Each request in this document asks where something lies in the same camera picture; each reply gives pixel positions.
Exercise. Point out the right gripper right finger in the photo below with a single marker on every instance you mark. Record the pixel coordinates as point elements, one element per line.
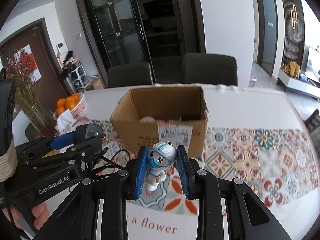
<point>200,184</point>

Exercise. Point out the black glass cabinet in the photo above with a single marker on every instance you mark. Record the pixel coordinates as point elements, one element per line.
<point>159,32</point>

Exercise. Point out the orange fruit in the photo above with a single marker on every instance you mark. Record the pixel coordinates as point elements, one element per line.
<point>68,103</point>

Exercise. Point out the brown cardboard box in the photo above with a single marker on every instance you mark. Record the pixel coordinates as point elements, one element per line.
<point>181,117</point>

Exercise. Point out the white fruit basket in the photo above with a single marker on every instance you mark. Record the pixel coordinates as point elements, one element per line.
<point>79,109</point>

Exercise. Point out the white medic figurine toy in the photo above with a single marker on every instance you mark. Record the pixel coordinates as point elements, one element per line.
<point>162,156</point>

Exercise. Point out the patterned tile table runner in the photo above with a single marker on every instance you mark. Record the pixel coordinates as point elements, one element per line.
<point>277,164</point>

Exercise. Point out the glass vase with dried stems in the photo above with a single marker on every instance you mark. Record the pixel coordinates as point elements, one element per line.
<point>20,69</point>

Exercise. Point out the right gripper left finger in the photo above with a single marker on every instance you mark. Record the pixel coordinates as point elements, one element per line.
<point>126,184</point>

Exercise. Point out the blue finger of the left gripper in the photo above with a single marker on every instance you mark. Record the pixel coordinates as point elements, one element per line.
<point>44,145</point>
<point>83,152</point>

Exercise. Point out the pink round doll head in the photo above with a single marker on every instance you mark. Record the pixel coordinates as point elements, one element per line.
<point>147,119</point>

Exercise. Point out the dark dining chair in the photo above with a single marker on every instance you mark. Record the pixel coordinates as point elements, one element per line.
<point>213,69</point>
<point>136,74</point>

